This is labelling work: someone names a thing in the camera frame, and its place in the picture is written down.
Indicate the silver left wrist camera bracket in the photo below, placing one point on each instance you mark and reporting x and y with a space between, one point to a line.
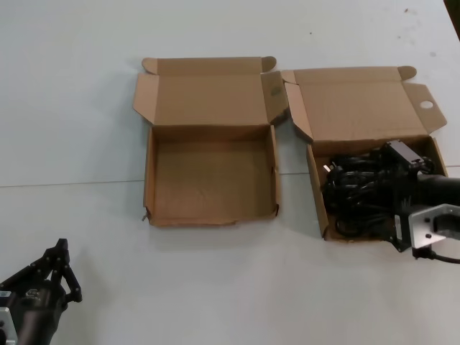
5 325

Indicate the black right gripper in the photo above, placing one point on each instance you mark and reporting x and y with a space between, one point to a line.
431 190

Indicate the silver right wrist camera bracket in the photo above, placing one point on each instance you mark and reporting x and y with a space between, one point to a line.
422 223

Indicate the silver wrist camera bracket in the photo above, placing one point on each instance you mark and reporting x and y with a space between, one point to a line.
5 325
422 223

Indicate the cardboard box with torn edge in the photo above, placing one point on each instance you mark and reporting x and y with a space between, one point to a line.
212 179

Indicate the cardboard box with round hole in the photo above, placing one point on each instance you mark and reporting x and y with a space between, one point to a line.
359 104

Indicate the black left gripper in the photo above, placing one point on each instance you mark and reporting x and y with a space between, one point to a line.
36 305

